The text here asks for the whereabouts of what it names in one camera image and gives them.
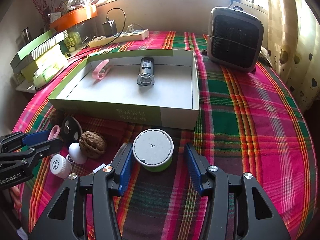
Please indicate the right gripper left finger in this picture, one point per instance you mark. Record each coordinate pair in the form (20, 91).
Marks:
(65, 215)

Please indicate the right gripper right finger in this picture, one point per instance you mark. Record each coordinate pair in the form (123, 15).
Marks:
(255, 215)

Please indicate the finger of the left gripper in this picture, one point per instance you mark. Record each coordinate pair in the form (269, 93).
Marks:
(30, 139)
(41, 150)

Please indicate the pink clip with green pad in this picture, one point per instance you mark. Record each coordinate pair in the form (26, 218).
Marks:
(54, 133)

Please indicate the white mushroom knob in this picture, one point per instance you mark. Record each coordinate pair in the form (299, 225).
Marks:
(75, 155)

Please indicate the white round cap jar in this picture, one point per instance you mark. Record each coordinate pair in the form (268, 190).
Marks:
(59, 166)

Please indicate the black disc with magnets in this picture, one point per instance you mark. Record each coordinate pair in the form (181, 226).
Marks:
(71, 130)

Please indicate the brown walnut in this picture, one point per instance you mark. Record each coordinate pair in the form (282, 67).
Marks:
(92, 145)

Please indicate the pink clip plain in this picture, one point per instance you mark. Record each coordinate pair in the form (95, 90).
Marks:
(101, 70)

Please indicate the green white spool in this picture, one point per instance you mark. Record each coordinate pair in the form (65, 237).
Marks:
(153, 149)

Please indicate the black clear lighter device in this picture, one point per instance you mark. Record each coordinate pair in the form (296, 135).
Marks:
(146, 72)

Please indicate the green tissue pack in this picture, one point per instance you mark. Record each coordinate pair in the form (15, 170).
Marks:
(43, 75)

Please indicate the yellow green box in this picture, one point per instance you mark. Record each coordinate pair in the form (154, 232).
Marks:
(51, 58)

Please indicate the plaid pink green cloth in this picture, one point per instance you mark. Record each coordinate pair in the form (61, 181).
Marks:
(248, 122)

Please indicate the green white striped box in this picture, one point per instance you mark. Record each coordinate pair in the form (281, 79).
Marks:
(38, 46)

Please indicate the green white cardboard box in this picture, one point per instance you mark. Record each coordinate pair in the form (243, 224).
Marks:
(173, 101)

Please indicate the red berry branches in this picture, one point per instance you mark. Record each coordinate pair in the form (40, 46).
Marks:
(42, 0)

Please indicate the black charger adapter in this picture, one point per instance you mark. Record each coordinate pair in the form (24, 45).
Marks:
(109, 27)

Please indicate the orange tray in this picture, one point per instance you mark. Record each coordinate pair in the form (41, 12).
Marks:
(74, 17)

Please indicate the white plug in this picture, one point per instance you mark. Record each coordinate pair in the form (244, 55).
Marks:
(131, 27)

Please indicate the beige power strip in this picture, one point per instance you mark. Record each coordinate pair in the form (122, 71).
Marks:
(137, 35)

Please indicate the heart pattern curtain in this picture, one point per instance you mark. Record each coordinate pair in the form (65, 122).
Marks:
(293, 43)

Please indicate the small grey black heater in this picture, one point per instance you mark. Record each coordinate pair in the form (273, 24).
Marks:
(234, 38)

